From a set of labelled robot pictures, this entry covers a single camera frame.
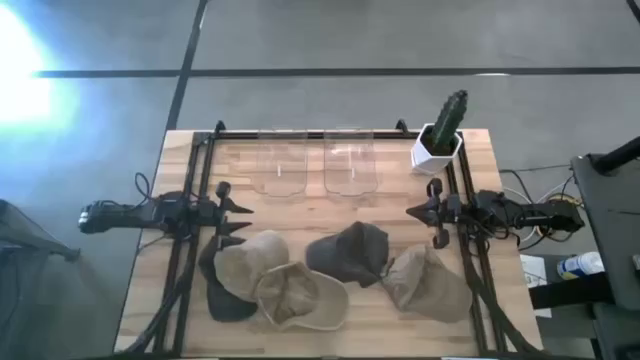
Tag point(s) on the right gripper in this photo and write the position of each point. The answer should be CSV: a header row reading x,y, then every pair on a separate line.
x,y
441,212

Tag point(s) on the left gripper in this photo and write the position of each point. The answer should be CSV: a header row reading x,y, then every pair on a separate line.
x,y
212,216

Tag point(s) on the beige baseball cap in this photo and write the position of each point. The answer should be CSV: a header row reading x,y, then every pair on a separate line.
x,y
430,287
247,262
300,295

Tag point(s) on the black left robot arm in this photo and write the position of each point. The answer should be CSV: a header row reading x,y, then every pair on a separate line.
x,y
125,216

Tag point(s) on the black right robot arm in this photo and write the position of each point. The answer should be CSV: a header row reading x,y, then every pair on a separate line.
x,y
545,216

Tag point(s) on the white hexagonal plant pot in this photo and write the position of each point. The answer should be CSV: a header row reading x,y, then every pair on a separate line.
x,y
425,160

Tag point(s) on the clear plastic container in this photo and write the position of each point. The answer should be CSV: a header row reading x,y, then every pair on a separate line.
x,y
351,165
281,165

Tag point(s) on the dark grey baseball cap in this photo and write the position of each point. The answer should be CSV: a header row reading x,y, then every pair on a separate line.
x,y
350,252

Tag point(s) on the dark grey cloth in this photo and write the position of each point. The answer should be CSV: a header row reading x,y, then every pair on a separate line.
x,y
225,302

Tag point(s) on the green cactus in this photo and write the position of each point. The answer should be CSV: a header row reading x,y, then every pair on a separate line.
x,y
448,120

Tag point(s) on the white paper sheet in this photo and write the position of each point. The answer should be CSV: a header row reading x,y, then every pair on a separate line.
x,y
535,270

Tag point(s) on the white blue spray bottle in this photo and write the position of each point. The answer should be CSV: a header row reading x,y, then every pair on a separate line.
x,y
580,265

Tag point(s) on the black equipment stand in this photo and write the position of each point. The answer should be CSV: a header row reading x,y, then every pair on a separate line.
x,y
610,210

